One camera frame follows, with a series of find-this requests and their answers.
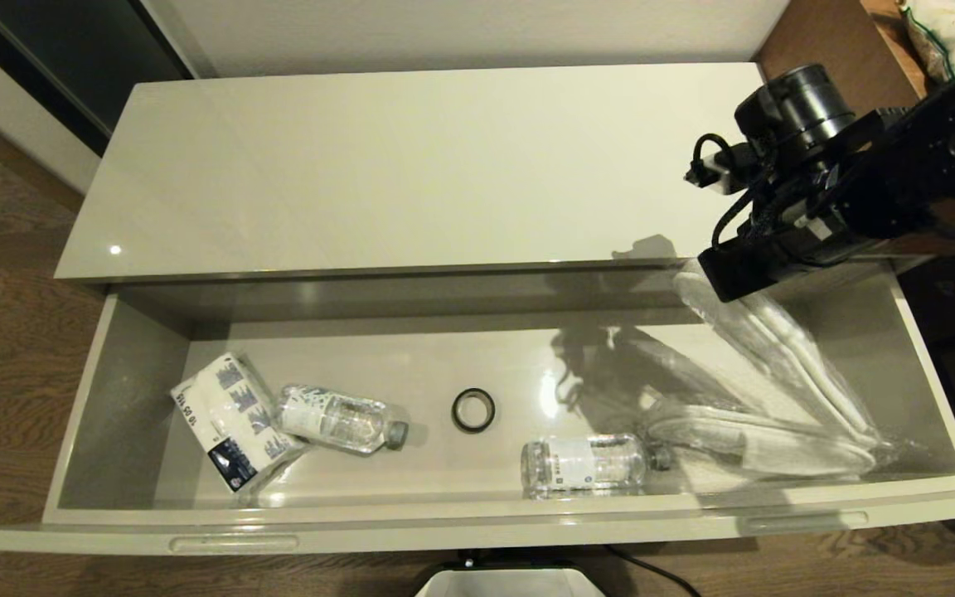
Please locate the bagged white slippers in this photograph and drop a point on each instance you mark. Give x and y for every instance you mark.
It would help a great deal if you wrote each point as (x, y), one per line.
(759, 448)
(784, 340)

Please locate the black glass panel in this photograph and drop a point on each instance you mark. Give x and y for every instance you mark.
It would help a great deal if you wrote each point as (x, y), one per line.
(71, 50)

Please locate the beige long drawer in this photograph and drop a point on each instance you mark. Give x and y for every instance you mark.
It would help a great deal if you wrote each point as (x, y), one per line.
(411, 365)

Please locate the beige glossy cabinet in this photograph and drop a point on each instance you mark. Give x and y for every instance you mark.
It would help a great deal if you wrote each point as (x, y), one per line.
(444, 166)

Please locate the clear water bottle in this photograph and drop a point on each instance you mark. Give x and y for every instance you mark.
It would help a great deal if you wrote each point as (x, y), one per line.
(336, 421)
(585, 468)

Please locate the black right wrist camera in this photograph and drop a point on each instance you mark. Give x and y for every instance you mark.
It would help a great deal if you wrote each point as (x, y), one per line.
(718, 176)

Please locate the brown wooden desk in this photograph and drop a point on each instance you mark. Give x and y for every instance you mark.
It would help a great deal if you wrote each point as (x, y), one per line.
(826, 37)

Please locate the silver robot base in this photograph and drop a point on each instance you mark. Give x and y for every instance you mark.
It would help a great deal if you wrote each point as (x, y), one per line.
(511, 584)

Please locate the white blue tissue pack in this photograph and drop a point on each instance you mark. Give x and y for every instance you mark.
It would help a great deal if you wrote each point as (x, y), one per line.
(233, 419)

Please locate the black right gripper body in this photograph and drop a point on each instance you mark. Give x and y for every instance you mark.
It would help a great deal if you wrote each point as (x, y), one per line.
(763, 261)

